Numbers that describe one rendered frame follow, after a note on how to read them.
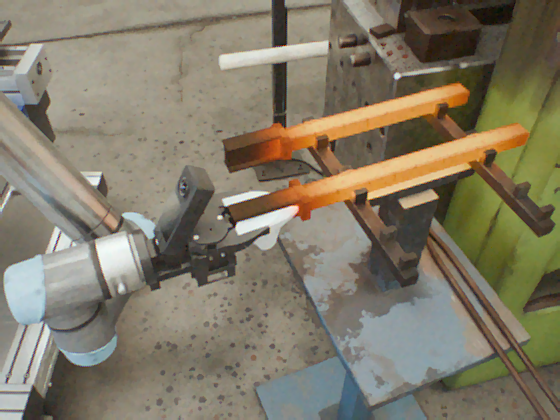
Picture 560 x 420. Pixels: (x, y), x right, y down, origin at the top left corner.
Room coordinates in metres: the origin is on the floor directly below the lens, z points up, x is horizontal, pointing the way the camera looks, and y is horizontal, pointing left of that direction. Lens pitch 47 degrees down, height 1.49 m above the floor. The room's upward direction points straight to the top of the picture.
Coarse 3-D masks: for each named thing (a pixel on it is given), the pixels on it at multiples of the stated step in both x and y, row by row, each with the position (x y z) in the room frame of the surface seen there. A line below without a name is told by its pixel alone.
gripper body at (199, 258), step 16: (208, 208) 0.48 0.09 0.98; (224, 208) 0.48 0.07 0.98; (208, 224) 0.45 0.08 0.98; (224, 224) 0.45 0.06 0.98; (144, 240) 0.42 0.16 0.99; (192, 240) 0.43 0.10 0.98; (208, 240) 0.43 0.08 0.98; (144, 256) 0.40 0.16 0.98; (160, 256) 0.42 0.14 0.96; (176, 256) 0.42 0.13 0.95; (192, 256) 0.42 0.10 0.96; (208, 256) 0.43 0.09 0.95; (224, 256) 0.43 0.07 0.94; (144, 272) 0.39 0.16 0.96; (160, 272) 0.42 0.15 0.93; (176, 272) 0.42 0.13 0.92; (192, 272) 0.44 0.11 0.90; (208, 272) 0.42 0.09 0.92
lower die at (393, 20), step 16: (384, 0) 1.11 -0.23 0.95; (400, 0) 1.04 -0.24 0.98; (432, 0) 1.05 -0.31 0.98; (448, 0) 1.06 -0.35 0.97; (464, 0) 1.07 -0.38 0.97; (480, 0) 1.08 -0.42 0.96; (384, 16) 1.10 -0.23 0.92; (400, 16) 1.04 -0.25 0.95; (480, 16) 1.09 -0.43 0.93; (496, 16) 1.09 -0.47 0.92; (400, 32) 1.04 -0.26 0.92
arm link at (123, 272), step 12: (96, 240) 0.42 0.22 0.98; (108, 240) 0.42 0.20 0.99; (120, 240) 0.42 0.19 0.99; (132, 240) 0.43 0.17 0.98; (108, 252) 0.40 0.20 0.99; (120, 252) 0.40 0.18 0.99; (132, 252) 0.41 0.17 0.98; (108, 264) 0.39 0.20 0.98; (120, 264) 0.39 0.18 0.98; (132, 264) 0.39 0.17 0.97; (108, 276) 0.38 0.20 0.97; (120, 276) 0.38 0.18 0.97; (132, 276) 0.39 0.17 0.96; (108, 288) 0.37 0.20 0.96; (120, 288) 0.37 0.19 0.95; (132, 288) 0.38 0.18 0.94
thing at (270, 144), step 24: (408, 96) 0.72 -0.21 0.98; (432, 96) 0.72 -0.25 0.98; (456, 96) 0.73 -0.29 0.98; (336, 120) 0.66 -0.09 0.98; (360, 120) 0.66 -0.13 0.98; (384, 120) 0.68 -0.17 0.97; (240, 144) 0.59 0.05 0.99; (264, 144) 0.61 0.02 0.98; (288, 144) 0.61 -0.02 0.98; (312, 144) 0.63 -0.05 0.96; (240, 168) 0.59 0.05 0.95
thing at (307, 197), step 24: (456, 144) 0.61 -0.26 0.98; (480, 144) 0.61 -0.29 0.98; (504, 144) 0.62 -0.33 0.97; (384, 168) 0.56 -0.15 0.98; (408, 168) 0.56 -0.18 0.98; (432, 168) 0.57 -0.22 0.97; (288, 192) 0.51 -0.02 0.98; (312, 192) 0.51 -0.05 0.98; (336, 192) 0.51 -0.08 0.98; (240, 216) 0.46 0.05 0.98
